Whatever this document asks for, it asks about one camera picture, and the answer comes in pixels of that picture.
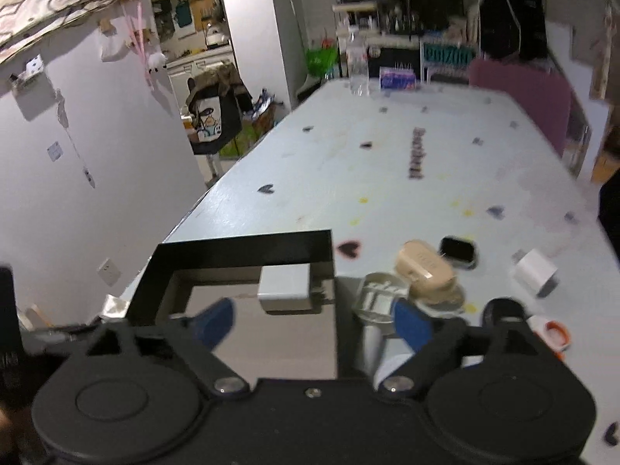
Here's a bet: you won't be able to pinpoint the white cube charger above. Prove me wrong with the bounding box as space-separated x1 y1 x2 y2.
513 249 558 297

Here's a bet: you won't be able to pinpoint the white power adapter block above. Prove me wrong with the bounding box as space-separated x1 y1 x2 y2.
257 263 312 314

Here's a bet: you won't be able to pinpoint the black hanging garment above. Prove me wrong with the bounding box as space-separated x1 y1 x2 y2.
479 0 549 63

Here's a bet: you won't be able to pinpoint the green shopping bag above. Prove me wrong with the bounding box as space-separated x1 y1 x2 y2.
305 47 338 78

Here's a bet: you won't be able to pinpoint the blue tissue pack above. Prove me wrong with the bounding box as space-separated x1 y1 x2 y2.
379 66 418 90

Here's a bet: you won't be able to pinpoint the white round tape measure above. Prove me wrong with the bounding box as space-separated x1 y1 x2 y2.
352 272 410 335

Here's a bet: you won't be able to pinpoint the pink lanyard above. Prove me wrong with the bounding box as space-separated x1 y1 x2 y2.
121 0 157 88

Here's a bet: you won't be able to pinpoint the black smartwatch face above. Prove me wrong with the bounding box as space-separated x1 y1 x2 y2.
438 236 478 269

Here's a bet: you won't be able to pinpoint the orange white scissors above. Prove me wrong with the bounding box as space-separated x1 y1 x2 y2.
527 315 572 360

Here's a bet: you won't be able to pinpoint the black storage box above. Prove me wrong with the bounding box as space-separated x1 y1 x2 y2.
125 231 338 382

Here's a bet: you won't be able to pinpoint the pink padded chair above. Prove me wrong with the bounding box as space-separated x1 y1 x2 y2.
469 58 591 176

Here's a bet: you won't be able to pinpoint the chair with cartoon bag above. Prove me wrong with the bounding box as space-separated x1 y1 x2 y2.
185 62 253 181

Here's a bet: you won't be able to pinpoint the teal poizon box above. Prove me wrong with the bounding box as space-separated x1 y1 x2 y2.
420 40 479 84

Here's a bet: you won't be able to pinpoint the clear water bottle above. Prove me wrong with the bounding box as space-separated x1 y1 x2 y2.
346 26 370 96

